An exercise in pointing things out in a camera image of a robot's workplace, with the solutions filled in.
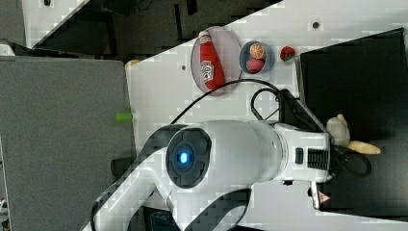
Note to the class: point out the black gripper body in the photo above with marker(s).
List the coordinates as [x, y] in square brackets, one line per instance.
[293, 112]

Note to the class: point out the grey round plate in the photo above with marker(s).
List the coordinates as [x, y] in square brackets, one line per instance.
[228, 51]

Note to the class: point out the orange slice toy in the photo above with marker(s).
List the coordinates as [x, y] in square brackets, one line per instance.
[257, 51]

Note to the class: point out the green round object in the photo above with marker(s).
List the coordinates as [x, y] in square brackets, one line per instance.
[124, 117]

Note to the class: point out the peeled banana toy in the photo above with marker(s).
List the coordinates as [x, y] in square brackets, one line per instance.
[338, 129]

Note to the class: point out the red strawberry toy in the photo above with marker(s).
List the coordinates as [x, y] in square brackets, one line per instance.
[287, 53]

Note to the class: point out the blue small bowl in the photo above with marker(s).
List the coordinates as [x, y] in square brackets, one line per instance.
[245, 56]

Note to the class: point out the red ketchup bottle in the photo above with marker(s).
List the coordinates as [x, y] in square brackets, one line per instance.
[210, 65]

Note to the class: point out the red round fruit toy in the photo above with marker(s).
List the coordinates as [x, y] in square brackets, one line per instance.
[255, 65]

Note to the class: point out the black toaster oven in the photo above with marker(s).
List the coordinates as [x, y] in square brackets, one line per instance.
[366, 81]

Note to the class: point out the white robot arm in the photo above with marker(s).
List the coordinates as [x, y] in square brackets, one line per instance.
[204, 172]

